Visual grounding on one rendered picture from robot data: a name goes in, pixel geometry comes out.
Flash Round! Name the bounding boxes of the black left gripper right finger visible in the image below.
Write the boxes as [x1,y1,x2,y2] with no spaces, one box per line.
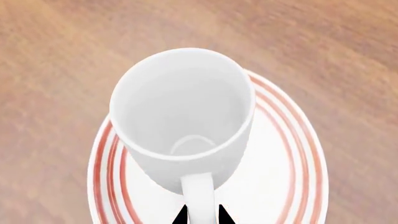
[218,203,236,224]

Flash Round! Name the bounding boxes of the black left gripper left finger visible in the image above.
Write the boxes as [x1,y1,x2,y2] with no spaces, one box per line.
[171,203,190,224]

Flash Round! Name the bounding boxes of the white ceramic mug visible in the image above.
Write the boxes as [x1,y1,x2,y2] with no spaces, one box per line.
[109,47,257,224]

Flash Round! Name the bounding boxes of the white plate with red rings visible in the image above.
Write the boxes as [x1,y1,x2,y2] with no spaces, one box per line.
[86,68,330,224]

